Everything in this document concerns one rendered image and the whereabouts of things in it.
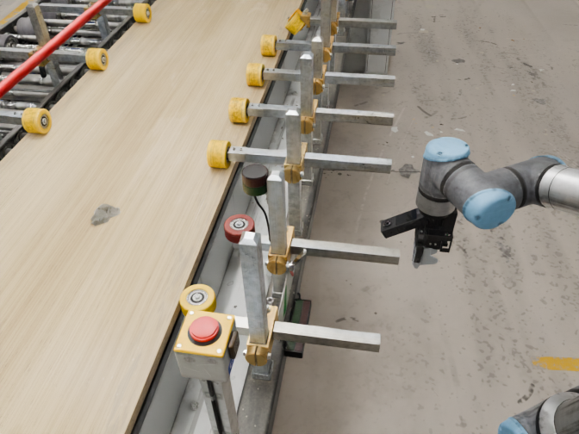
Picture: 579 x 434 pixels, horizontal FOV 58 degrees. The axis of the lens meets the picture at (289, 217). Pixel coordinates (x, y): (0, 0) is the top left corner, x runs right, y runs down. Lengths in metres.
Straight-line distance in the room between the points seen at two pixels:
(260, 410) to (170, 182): 0.68
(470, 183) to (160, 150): 0.97
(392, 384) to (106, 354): 1.26
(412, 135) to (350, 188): 0.67
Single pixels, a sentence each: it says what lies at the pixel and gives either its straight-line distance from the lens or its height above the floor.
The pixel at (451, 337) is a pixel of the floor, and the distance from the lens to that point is 2.31.
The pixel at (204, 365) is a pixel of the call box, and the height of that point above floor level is 1.19.
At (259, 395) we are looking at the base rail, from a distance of 1.29.
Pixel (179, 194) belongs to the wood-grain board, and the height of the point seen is 0.90.
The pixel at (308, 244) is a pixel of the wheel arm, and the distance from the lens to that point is 1.36.
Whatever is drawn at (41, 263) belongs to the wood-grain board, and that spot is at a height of 0.90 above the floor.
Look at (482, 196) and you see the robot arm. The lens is 1.07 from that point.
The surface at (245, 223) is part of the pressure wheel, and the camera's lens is 1.37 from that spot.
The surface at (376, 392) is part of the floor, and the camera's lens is 2.12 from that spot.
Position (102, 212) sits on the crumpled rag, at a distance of 1.48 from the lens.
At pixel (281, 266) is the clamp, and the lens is 1.32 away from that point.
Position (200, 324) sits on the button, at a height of 1.23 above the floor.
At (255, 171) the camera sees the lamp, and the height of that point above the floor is 1.11.
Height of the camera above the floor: 1.82
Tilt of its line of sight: 42 degrees down
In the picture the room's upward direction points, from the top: 2 degrees counter-clockwise
